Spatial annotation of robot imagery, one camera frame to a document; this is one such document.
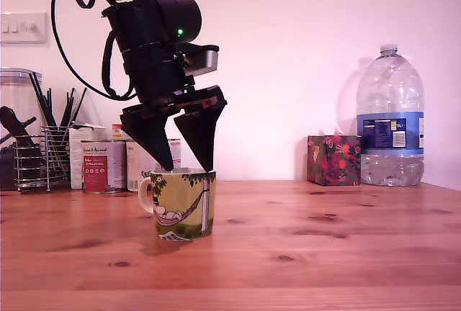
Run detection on green illustrated ceramic mug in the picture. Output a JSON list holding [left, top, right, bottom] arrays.
[[138, 167, 218, 243]]

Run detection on small tin can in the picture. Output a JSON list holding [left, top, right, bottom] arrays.
[[111, 122, 127, 141]]

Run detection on chrome wire utensil rack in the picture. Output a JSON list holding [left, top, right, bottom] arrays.
[[13, 125, 72, 194]]

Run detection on long black looping cable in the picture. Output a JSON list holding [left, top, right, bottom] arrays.
[[50, 0, 138, 102]]

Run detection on white cardboard box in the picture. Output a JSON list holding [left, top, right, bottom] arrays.
[[68, 122, 107, 190]]

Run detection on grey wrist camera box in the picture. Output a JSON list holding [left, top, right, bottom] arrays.
[[176, 43, 220, 76]]

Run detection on short black cable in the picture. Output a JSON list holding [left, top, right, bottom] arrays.
[[102, 32, 122, 99]]

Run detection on floral tissue box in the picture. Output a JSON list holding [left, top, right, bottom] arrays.
[[306, 125, 362, 187]]

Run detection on white label tin can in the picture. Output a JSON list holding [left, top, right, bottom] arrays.
[[125, 138, 182, 194]]

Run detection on black chopstick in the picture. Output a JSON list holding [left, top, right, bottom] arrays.
[[63, 87, 76, 127], [59, 91, 71, 127], [32, 71, 58, 127], [69, 86, 88, 125], [28, 72, 55, 127], [47, 87, 55, 127]]

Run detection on white wall switch plate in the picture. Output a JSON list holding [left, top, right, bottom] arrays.
[[0, 12, 48, 45]]

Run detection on clear plastic storage jar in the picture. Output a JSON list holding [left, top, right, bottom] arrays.
[[0, 67, 44, 191]]

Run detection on red label tin can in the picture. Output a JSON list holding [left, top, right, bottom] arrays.
[[80, 139, 127, 195]]

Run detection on dark wooden utensil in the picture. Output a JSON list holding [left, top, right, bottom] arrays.
[[0, 105, 37, 135], [0, 133, 36, 150]]

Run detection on large clear water bottle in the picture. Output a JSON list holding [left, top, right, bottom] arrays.
[[356, 43, 426, 187]]

